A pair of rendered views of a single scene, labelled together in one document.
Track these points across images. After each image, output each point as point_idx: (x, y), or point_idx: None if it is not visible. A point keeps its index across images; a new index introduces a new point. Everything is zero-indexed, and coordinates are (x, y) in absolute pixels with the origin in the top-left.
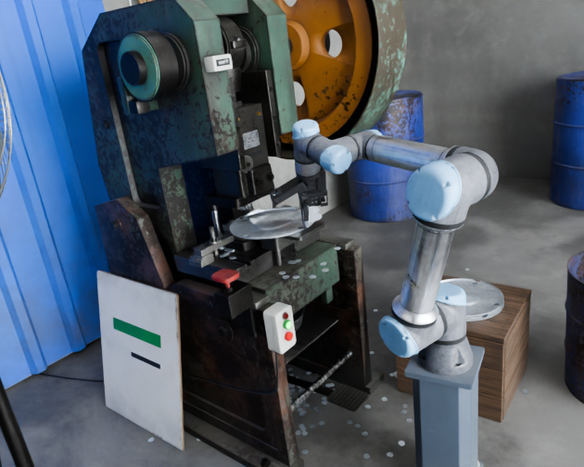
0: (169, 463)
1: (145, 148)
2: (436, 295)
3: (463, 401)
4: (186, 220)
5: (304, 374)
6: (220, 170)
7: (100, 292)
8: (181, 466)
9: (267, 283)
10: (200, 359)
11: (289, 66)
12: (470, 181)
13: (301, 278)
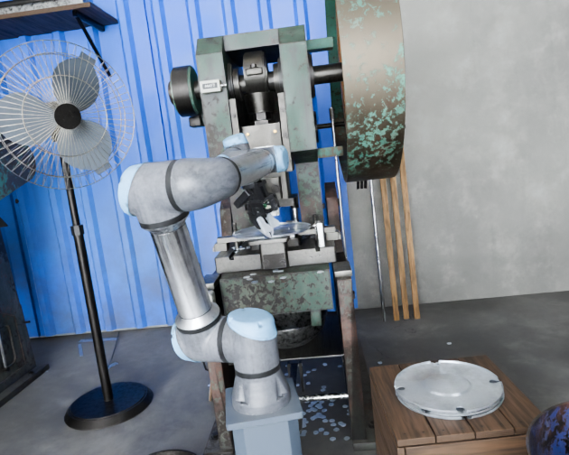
0: (194, 403)
1: None
2: (185, 302)
3: (238, 446)
4: (248, 218)
5: (340, 405)
6: None
7: None
8: (195, 408)
9: (229, 277)
10: None
11: (307, 88)
12: (143, 182)
13: (270, 286)
